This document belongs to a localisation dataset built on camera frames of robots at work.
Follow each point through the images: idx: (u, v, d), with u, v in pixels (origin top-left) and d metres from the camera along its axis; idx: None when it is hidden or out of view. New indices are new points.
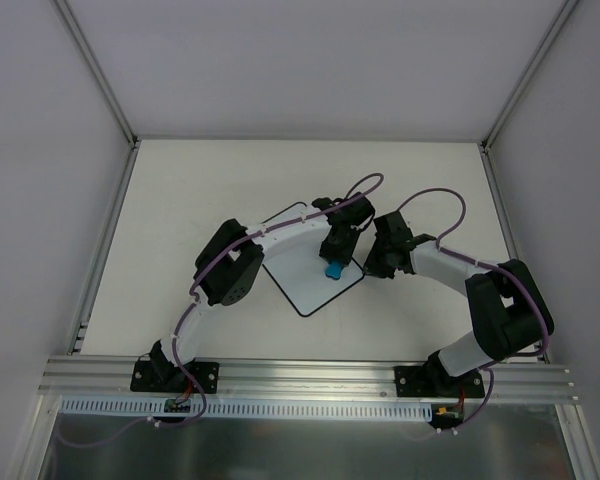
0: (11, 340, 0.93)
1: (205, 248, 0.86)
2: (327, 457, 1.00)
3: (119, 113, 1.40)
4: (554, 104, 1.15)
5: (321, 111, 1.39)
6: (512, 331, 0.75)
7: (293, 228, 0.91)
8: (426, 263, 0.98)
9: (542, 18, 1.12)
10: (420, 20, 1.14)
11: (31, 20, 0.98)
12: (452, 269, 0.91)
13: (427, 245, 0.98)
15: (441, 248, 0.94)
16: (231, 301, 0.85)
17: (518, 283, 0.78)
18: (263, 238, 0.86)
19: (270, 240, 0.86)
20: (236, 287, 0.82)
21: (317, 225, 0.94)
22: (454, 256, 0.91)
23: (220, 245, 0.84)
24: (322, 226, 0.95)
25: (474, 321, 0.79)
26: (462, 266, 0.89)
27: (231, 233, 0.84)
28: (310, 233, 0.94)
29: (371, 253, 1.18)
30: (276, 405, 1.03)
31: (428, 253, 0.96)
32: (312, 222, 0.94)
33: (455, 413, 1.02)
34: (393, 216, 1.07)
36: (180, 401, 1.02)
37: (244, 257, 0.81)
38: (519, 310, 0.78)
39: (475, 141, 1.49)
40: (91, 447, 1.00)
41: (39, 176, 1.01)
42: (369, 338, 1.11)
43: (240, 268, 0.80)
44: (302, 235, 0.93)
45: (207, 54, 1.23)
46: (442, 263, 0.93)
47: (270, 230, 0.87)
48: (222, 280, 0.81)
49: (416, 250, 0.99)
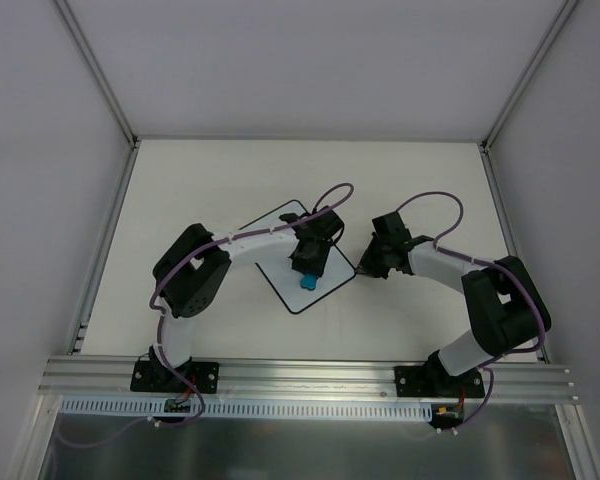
0: (12, 340, 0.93)
1: (165, 254, 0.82)
2: (327, 457, 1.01)
3: (119, 113, 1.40)
4: (555, 103, 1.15)
5: (320, 111, 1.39)
6: (509, 327, 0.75)
7: (261, 239, 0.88)
8: (425, 262, 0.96)
9: (543, 17, 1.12)
10: (420, 21, 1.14)
11: (32, 21, 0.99)
12: (451, 268, 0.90)
13: (427, 240, 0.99)
15: (439, 247, 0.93)
16: (192, 311, 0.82)
17: (516, 281, 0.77)
18: (229, 246, 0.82)
19: (237, 248, 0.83)
20: (198, 297, 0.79)
21: (284, 238, 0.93)
22: (452, 254, 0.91)
23: (183, 251, 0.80)
24: (288, 240, 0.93)
25: (472, 318, 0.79)
26: (459, 264, 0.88)
27: (195, 238, 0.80)
28: (277, 245, 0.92)
29: (367, 251, 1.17)
30: (276, 405, 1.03)
31: (426, 250, 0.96)
32: (280, 235, 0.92)
33: (455, 412, 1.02)
34: (391, 216, 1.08)
36: (179, 401, 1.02)
37: (208, 265, 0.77)
38: (515, 305, 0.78)
39: (475, 141, 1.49)
40: (92, 447, 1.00)
41: (40, 176, 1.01)
42: (368, 338, 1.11)
43: (204, 276, 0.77)
44: (268, 248, 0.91)
45: (207, 54, 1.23)
46: (440, 263, 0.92)
47: (237, 238, 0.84)
48: (183, 290, 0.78)
49: (414, 247, 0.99)
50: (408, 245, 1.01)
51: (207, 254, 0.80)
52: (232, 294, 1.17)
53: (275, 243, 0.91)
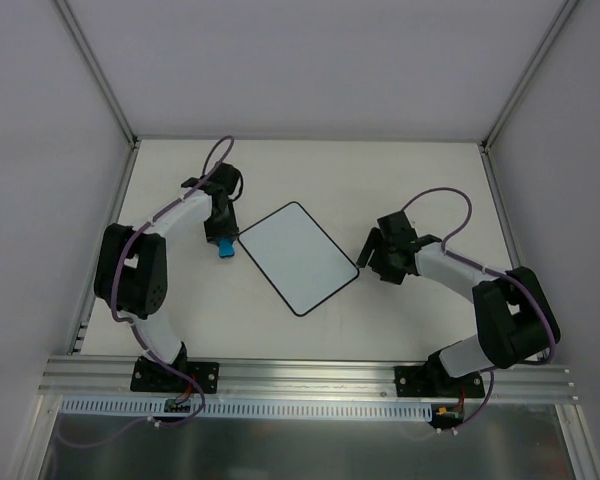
0: (12, 339, 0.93)
1: (98, 269, 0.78)
2: (327, 457, 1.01)
3: (119, 113, 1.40)
4: (555, 104, 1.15)
5: (320, 110, 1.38)
6: (518, 341, 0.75)
7: (178, 210, 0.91)
8: (431, 264, 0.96)
9: (543, 17, 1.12)
10: (421, 20, 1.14)
11: (32, 21, 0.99)
12: (460, 276, 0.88)
13: (434, 244, 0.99)
15: (448, 253, 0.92)
16: (155, 306, 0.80)
17: (529, 294, 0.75)
18: (154, 228, 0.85)
19: (162, 227, 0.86)
20: (154, 285, 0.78)
21: (197, 201, 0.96)
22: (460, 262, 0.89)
23: (114, 256, 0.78)
24: (203, 200, 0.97)
25: (480, 331, 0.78)
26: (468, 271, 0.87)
27: (120, 235, 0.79)
28: (194, 208, 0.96)
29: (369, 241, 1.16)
30: (276, 405, 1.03)
31: (433, 254, 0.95)
32: (192, 199, 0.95)
33: (455, 413, 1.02)
34: (395, 216, 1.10)
36: (180, 401, 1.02)
37: (145, 249, 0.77)
38: (523, 317, 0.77)
39: (475, 141, 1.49)
40: (91, 447, 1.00)
41: (40, 176, 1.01)
42: (368, 338, 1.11)
43: (149, 262, 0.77)
44: (187, 214, 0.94)
45: (206, 53, 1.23)
46: (447, 268, 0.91)
47: (157, 218, 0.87)
48: (138, 287, 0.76)
49: (421, 249, 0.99)
50: (415, 245, 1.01)
51: (138, 245, 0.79)
52: (231, 294, 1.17)
53: (191, 207, 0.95)
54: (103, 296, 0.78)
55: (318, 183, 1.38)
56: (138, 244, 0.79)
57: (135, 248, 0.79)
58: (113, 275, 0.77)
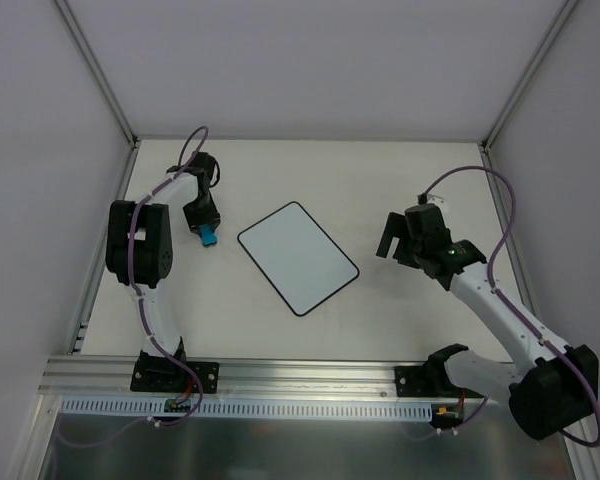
0: (12, 339, 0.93)
1: (108, 244, 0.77)
2: (326, 457, 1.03)
3: (119, 113, 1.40)
4: (556, 103, 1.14)
5: (319, 110, 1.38)
6: (557, 423, 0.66)
7: (171, 187, 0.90)
8: (472, 296, 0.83)
9: (544, 16, 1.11)
10: (421, 20, 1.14)
11: (32, 21, 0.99)
12: (508, 332, 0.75)
13: (479, 273, 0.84)
15: (498, 294, 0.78)
16: (165, 271, 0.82)
17: (575, 369, 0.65)
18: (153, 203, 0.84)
19: None
20: (163, 253, 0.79)
21: (187, 179, 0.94)
22: (513, 312, 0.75)
23: (122, 229, 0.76)
24: (192, 178, 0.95)
25: (518, 398, 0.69)
26: (520, 334, 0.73)
27: (126, 208, 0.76)
28: (186, 186, 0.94)
29: (389, 225, 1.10)
30: (276, 405, 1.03)
31: (478, 291, 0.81)
32: (182, 176, 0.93)
33: (455, 412, 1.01)
34: (428, 212, 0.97)
36: (179, 401, 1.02)
37: (151, 220, 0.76)
38: (565, 390, 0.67)
39: (475, 141, 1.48)
40: (92, 447, 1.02)
41: (40, 176, 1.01)
42: (368, 338, 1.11)
43: (158, 230, 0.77)
44: (180, 191, 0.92)
45: (206, 53, 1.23)
46: (496, 314, 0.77)
47: (154, 195, 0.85)
48: (150, 255, 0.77)
49: (461, 274, 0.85)
50: (455, 256, 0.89)
51: (143, 217, 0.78)
52: (231, 294, 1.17)
53: (183, 186, 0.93)
54: (115, 268, 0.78)
55: (318, 184, 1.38)
56: (143, 215, 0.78)
57: (141, 220, 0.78)
58: (125, 247, 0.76)
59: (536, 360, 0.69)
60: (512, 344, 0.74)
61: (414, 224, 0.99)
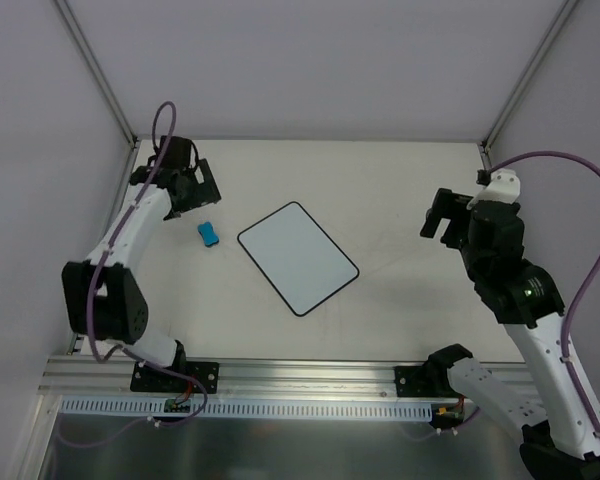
0: (12, 339, 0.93)
1: (70, 316, 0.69)
2: (326, 457, 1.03)
3: (120, 114, 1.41)
4: (557, 102, 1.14)
5: (319, 110, 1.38)
6: None
7: (132, 222, 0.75)
8: (531, 350, 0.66)
9: (544, 16, 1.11)
10: (420, 21, 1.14)
11: (32, 22, 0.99)
12: (563, 411, 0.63)
13: (553, 329, 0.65)
15: (568, 367, 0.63)
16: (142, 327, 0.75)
17: None
18: (113, 255, 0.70)
19: (121, 251, 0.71)
20: (134, 314, 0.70)
21: (152, 199, 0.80)
22: (578, 394, 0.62)
23: (81, 299, 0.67)
24: (157, 197, 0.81)
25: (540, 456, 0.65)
26: (576, 417, 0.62)
27: (81, 273, 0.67)
28: (153, 211, 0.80)
29: (435, 202, 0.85)
30: (276, 405, 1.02)
31: (546, 356, 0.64)
32: (146, 200, 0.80)
33: (455, 412, 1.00)
34: (509, 229, 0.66)
36: (179, 401, 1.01)
37: (112, 287, 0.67)
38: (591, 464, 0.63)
39: (475, 141, 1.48)
40: (92, 447, 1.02)
41: (40, 175, 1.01)
42: (368, 338, 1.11)
43: (122, 298, 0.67)
44: (146, 219, 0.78)
45: (208, 54, 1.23)
46: (557, 388, 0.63)
47: (113, 242, 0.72)
48: (119, 323, 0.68)
49: (533, 329, 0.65)
50: (530, 297, 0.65)
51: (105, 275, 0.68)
52: (231, 294, 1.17)
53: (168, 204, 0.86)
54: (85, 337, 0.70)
55: (319, 185, 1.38)
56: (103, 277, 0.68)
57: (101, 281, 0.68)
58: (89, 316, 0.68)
59: (584, 453, 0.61)
60: (560, 422, 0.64)
61: (483, 231, 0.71)
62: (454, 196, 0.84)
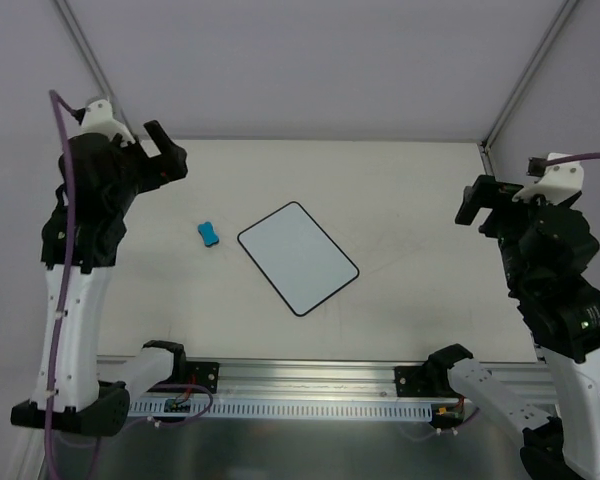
0: (12, 339, 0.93)
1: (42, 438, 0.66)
2: (327, 457, 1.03)
3: (120, 114, 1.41)
4: (557, 103, 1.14)
5: (319, 110, 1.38)
6: None
7: (69, 340, 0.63)
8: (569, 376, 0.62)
9: (543, 16, 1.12)
10: (419, 21, 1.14)
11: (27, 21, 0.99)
12: (587, 438, 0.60)
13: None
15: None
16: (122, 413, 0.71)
17: None
18: (61, 393, 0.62)
19: (70, 388, 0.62)
20: (106, 428, 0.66)
21: (82, 291, 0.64)
22: None
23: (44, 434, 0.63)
24: (87, 282, 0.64)
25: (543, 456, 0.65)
26: None
27: (34, 421, 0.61)
28: (85, 305, 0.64)
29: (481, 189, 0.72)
30: (276, 405, 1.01)
31: (585, 390, 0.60)
32: (75, 300, 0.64)
33: (455, 412, 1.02)
34: (583, 250, 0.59)
36: (180, 401, 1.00)
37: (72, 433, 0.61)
38: None
39: (475, 141, 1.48)
40: (83, 448, 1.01)
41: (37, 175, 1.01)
42: (368, 338, 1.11)
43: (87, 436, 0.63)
44: (84, 319, 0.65)
45: (207, 53, 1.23)
46: (587, 416, 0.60)
47: (56, 379, 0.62)
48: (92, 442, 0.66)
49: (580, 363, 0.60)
50: (586, 328, 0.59)
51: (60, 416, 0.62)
52: (231, 294, 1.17)
53: (104, 270, 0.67)
54: None
55: (319, 185, 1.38)
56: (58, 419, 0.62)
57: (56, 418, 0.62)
58: None
59: None
60: (579, 451, 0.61)
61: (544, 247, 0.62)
62: (499, 186, 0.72)
